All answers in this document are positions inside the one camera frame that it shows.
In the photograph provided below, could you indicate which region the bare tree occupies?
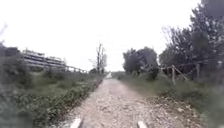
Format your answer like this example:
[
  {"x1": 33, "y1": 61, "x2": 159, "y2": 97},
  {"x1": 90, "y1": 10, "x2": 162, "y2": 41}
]
[{"x1": 89, "y1": 42, "x2": 108, "y2": 74}]

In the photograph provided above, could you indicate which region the clump of dark trees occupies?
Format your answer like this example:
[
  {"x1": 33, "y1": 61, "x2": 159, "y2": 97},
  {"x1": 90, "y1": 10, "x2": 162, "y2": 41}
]
[{"x1": 122, "y1": 46, "x2": 160, "y2": 75}]

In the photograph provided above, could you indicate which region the wooden fence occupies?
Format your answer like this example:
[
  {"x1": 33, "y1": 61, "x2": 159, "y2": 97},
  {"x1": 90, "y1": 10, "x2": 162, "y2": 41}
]
[
  {"x1": 159, "y1": 59, "x2": 224, "y2": 84},
  {"x1": 64, "y1": 65, "x2": 89, "y2": 74}
]

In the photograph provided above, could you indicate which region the gravel path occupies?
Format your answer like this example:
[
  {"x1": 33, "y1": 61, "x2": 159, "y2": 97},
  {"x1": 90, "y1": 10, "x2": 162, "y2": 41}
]
[{"x1": 54, "y1": 77, "x2": 208, "y2": 128}]

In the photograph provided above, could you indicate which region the robot's own part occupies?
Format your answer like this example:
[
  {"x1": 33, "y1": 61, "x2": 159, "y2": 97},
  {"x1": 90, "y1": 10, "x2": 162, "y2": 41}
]
[
  {"x1": 69, "y1": 117, "x2": 84, "y2": 128},
  {"x1": 137, "y1": 120, "x2": 148, "y2": 128}
]

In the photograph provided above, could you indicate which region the long pale building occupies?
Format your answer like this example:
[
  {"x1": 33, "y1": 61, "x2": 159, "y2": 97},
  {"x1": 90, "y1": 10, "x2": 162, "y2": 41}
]
[{"x1": 21, "y1": 49, "x2": 68, "y2": 70}]

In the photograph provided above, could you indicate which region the weedy green verge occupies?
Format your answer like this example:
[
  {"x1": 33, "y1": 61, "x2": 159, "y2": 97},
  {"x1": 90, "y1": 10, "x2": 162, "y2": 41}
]
[
  {"x1": 111, "y1": 69, "x2": 224, "y2": 128},
  {"x1": 0, "y1": 66, "x2": 108, "y2": 128}
]

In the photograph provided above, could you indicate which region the group of tall trees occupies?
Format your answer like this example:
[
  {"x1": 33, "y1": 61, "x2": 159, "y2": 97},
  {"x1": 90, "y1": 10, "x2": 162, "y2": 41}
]
[{"x1": 159, "y1": 0, "x2": 224, "y2": 79}]

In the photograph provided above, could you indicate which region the dark bush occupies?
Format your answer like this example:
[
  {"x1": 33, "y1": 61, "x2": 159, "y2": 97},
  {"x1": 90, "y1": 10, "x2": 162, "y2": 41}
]
[{"x1": 0, "y1": 44, "x2": 34, "y2": 88}]

